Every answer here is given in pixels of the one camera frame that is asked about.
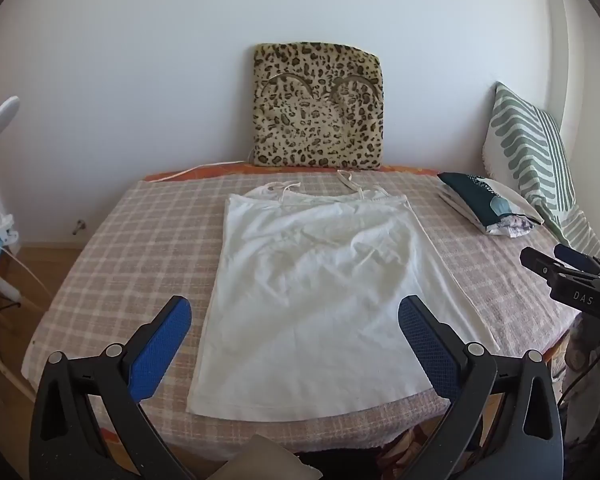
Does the plaid beige blanket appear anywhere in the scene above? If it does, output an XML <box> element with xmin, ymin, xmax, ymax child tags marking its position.
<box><xmin>21</xmin><ymin>170</ymin><xmax>583</xmax><ymax>448</ymax></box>

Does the grey cushion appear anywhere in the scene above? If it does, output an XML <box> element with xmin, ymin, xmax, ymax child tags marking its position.
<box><xmin>214</xmin><ymin>435</ymin><xmax>323</xmax><ymax>480</ymax></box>

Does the folded dark teal cloth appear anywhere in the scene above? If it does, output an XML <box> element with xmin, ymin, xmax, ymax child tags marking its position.
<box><xmin>437</xmin><ymin>172</ymin><xmax>545</xmax><ymax>236</ymax></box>

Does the white clip lamp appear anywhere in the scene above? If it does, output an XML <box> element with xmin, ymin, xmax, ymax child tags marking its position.
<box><xmin>0</xmin><ymin>96</ymin><xmax>22</xmax><ymax>256</ymax></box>

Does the white camisole top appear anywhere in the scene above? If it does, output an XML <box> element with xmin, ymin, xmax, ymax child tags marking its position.
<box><xmin>186</xmin><ymin>171</ymin><xmax>501</xmax><ymax>422</ymax></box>

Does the white lamp cable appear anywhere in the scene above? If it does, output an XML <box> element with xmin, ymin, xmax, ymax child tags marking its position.
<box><xmin>2</xmin><ymin>245</ymin><xmax>55</xmax><ymax>300</ymax></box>

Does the green striped pillow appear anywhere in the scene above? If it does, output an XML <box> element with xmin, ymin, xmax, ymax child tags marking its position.
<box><xmin>481</xmin><ymin>81</ymin><xmax>600</xmax><ymax>267</ymax></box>

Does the leopard print cushion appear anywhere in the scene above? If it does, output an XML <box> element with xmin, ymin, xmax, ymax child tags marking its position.
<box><xmin>250</xmin><ymin>41</ymin><xmax>385</xmax><ymax>171</ymax></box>

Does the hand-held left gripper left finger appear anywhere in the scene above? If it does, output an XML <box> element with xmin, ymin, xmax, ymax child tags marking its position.
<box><xmin>29</xmin><ymin>296</ymin><xmax>193</xmax><ymax>480</ymax></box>

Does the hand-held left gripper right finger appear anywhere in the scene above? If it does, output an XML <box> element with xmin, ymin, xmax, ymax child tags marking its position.
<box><xmin>397</xmin><ymin>295</ymin><xmax>565</xmax><ymax>480</ymax></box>

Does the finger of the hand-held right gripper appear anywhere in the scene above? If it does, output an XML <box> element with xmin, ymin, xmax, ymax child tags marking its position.
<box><xmin>554</xmin><ymin>243</ymin><xmax>600</xmax><ymax>275</ymax></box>
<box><xmin>520</xmin><ymin>246</ymin><xmax>581</xmax><ymax>288</ymax></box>

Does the orange bed sheet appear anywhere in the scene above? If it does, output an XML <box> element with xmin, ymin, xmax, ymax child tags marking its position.
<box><xmin>144</xmin><ymin>162</ymin><xmax>443</xmax><ymax>183</ymax></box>

